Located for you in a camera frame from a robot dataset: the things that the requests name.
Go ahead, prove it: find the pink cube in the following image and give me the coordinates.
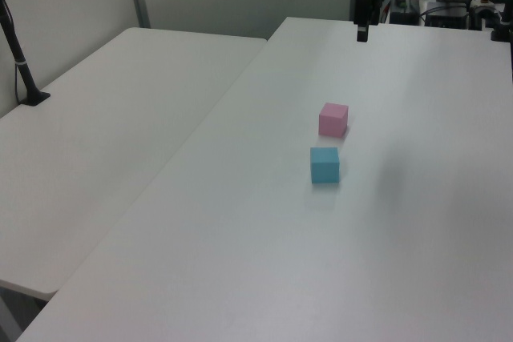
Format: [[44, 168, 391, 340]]
[[318, 103, 349, 138]]

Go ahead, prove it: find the blue cube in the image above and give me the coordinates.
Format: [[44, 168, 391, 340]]
[[309, 147, 341, 185]]

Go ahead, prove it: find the black electronics box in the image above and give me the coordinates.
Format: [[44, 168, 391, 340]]
[[425, 2, 471, 30]]

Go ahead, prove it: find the black clamp stand pole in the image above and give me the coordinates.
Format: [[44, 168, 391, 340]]
[[490, 0, 513, 43]]

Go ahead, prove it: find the black camera stand pole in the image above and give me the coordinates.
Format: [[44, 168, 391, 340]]
[[0, 0, 51, 107]]

